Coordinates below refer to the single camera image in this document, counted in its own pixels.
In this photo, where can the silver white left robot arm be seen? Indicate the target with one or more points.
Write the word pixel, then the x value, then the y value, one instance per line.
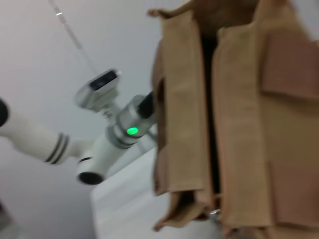
pixel 104 149

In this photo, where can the khaki canvas food bag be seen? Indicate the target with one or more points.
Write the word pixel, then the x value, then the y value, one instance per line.
pixel 239 129

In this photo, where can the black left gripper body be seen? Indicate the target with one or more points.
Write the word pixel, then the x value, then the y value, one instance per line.
pixel 148 104

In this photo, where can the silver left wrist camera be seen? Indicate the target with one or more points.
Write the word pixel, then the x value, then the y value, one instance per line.
pixel 98 92

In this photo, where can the silver metal zipper pull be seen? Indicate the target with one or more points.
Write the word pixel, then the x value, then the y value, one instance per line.
pixel 214 212

